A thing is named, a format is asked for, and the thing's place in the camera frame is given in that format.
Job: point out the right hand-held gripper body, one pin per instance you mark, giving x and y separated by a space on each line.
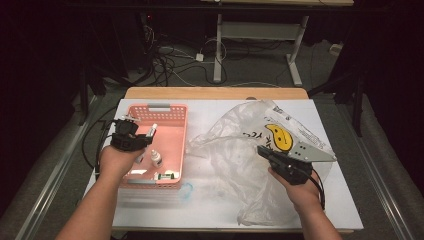
290 168

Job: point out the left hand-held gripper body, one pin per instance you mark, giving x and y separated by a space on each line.
125 137

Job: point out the white dropper bottle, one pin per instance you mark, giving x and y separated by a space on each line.
152 129
156 159
140 157

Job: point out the pink perforated plastic basket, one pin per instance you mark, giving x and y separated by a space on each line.
170 140

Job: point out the clear smiley plastic bag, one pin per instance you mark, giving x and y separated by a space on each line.
233 160

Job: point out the person's left hand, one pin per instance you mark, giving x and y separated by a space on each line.
116 163

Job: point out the person's right hand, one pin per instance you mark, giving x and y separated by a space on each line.
301 195

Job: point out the green label small bottle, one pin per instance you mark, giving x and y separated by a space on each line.
165 175

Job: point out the black stand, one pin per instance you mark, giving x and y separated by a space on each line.
358 100
85 93

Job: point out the white table sheet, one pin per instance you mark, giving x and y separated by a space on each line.
206 120

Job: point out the pale blue band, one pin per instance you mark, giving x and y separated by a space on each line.
191 190

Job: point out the white power adapter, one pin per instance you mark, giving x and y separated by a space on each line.
199 57

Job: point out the beige box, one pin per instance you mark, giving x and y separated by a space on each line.
335 49

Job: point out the aluminium rail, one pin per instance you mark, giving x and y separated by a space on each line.
56 180
376 173

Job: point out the metal desk frame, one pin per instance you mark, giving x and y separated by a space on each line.
260 30

